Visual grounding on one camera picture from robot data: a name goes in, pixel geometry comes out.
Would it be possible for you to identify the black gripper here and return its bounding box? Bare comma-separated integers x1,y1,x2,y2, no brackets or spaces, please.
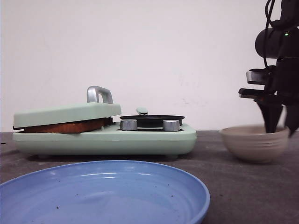
238,57,299,137

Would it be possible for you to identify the cream ceramic bowl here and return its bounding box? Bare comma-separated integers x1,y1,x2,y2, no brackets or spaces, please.
220,125,290,163

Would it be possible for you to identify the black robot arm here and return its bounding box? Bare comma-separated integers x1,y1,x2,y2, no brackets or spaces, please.
238,0,299,136

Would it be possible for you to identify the silver control knob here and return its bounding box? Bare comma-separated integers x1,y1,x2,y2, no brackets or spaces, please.
120,119,138,131
163,120,180,132

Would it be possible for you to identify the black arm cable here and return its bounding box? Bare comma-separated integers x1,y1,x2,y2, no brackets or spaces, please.
263,0,281,70

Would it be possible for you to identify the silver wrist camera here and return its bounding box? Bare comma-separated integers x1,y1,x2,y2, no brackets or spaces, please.
246,68,270,85

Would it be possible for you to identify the silver left control knob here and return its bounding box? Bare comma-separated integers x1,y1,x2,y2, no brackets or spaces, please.
120,119,138,131

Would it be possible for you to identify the mint green breakfast maker base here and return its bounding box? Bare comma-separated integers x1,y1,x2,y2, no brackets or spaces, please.
13,122,197,155

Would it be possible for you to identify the silver right control knob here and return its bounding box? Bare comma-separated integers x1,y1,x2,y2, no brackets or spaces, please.
163,120,180,132

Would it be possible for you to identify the black frying pan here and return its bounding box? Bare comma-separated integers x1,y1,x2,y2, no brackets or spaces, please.
120,107,185,128

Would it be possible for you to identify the blue plastic plate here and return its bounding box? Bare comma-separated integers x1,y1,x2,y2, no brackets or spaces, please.
0,161,210,224

